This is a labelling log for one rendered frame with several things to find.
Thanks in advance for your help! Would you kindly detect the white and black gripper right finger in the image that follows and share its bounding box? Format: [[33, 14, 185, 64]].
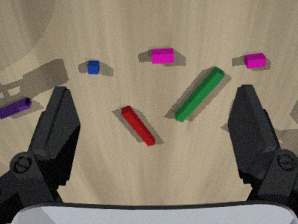
[[227, 84, 298, 218]]

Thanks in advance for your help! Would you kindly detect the small blue block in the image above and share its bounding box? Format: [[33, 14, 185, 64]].
[[87, 60, 100, 74]]

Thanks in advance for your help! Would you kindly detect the purple rod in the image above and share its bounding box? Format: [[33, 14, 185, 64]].
[[0, 97, 32, 119]]

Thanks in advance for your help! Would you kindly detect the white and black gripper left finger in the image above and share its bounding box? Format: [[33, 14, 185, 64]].
[[0, 86, 81, 224]]

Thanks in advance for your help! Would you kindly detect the magenta rod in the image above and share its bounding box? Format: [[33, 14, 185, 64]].
[[245, 53, 266, 69], [152, 48, 174, 64]]

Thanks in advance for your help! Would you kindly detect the red rod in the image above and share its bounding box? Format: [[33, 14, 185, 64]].
[[121, 105, 155, 146]]

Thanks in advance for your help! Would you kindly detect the green rod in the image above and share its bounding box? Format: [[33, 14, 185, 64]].
[[175, 66, 225, 122]]

